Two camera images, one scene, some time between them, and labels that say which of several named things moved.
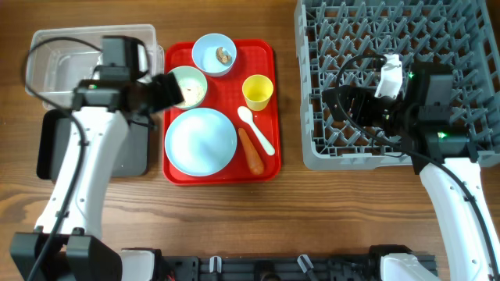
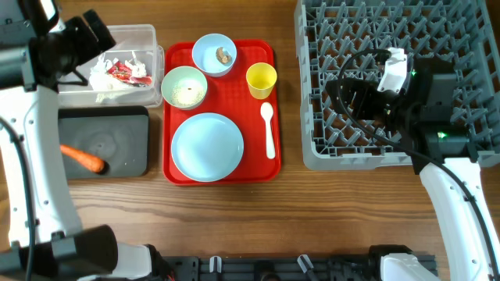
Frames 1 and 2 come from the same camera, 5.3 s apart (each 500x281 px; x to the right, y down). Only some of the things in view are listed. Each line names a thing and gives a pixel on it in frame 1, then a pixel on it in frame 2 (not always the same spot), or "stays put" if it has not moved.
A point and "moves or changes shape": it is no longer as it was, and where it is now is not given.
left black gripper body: [158, 94] to [76, 46]
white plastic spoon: [246, 115] to [266, 112]
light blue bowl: [214, 54] stays put
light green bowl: [192, 83] stays put
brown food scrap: [223, 55] stays put
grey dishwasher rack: [337, 42] stays put
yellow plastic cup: [257, 90] to [261, 78]
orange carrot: [255, 161] moves or changes shape
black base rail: [273, 268] stays put
